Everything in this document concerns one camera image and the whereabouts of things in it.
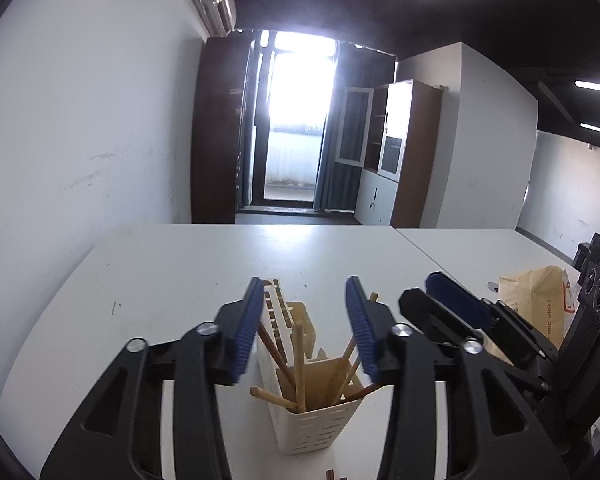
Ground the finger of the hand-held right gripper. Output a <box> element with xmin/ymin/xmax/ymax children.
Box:
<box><xmin>399</xmin><ymin>287</ymin><xmax>550</xmax><ymax>397</ymax></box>
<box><xmin>425</xmin><ymin>271</ymin><xmax>556</xmax><ymax>361</ymax></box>

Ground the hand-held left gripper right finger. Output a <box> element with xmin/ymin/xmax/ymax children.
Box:
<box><xmin>345</xmin><ymin>276</ymin><xmax>571</xmax><ymax>480</ymax></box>

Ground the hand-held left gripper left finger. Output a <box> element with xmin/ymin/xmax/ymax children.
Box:
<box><xmin>40</xmin><ymin>276</ymin><xmax>266</xmax><ymax>480</ymax></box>

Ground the bunch of wooden chopsticks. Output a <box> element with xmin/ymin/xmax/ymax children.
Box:
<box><xmin>250</xmin><ymin>291</ymin><xmax>385</xmax><ymax>412</ymax></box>

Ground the cream plastic utensil holder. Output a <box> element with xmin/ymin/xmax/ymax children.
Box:
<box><xmin>256</xmin><ymin>278</ymin><xmax>396</xmax><ymax>457</ymax></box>

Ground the tan shopping bag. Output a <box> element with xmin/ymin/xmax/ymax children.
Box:
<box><xmin>497</xmin><ymin>266</ymin><xmax>581</xmax><ymax>352</ymax></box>

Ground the brown cabinet with glass doors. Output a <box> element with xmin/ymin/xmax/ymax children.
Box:
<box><xmin>335</xmin><ymin>79</ymin><xmax>443</xmax><ymax>229</ymax></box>

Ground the dark curtain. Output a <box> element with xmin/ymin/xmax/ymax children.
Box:
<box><xmin>314</xmin><ymin>42</ymin><xmax>397</xmax><ymax>213</ymax></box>

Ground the dark wooden wardrobe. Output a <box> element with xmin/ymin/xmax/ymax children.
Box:
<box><xmin>190</xmin><ymin>35</ymin><xmax>253</xmax><ymax>225</ymax></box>

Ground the glass balcony door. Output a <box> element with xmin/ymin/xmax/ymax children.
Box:
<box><xmin>252</xmin><ymin>30</ymin><xmax>338</xmax><ymax>206</ymax></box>

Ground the white air conditioner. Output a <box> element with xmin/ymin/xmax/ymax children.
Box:
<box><xmin>200</xmin><ymin>0</ymin><xmax>238</xmax><ymax>37</ymax></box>

